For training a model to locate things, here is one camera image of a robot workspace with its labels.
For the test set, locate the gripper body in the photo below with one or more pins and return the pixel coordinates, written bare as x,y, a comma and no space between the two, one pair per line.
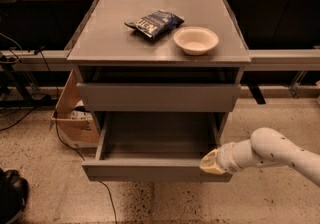
227,158

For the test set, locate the grey drawer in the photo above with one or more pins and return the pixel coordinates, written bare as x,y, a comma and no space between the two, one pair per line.
154,147
159,97

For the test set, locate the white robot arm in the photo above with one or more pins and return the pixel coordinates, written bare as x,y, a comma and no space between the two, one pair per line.
266,147

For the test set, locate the grey drawer cabinet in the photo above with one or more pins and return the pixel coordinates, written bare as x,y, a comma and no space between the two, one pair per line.
108,51

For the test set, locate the grey top drawer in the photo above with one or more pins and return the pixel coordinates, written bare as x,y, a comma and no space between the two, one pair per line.
159,97

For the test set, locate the white bowl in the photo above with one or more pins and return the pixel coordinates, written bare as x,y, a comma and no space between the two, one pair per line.
195,41

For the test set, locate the cardboard box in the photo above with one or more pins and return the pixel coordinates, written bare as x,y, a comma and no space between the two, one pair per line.
75,127

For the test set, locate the blue chip bag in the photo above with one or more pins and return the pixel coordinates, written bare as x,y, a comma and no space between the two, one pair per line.
155,24

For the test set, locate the black shoes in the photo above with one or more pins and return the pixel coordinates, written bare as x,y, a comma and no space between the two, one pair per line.
14,191

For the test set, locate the grey metal rail frame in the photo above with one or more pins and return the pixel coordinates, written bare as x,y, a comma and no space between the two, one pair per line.
267,60

